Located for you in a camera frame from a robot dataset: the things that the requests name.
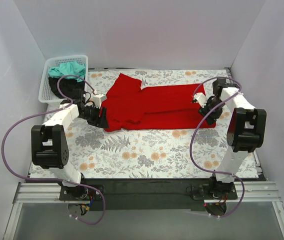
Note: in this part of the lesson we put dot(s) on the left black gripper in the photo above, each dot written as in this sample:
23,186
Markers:
97,117

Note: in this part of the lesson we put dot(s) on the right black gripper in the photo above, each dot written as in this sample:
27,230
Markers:
208,111

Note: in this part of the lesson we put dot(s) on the red t shirt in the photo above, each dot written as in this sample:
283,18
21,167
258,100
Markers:
131,107

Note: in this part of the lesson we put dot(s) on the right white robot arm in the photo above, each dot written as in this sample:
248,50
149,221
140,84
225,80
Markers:
245,132

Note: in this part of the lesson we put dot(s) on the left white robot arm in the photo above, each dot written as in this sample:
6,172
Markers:
49,148

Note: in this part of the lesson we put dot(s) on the black t shirt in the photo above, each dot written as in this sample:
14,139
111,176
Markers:
66,86

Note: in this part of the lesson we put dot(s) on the white plastic laundry basket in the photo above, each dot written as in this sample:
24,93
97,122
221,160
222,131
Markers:
45,94

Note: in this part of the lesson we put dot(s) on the teal t shirt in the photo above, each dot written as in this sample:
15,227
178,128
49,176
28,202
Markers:
70,70

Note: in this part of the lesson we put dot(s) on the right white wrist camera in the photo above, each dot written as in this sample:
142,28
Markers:
200,99

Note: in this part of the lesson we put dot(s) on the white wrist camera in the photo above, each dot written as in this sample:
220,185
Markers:
200,99
98,99

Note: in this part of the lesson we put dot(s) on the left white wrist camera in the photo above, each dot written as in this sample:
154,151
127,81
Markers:
98,99

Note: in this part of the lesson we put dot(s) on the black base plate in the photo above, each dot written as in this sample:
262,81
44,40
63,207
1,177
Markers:
148,193

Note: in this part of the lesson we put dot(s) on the aluminium frame rail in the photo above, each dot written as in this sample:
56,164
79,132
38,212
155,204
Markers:
254,191

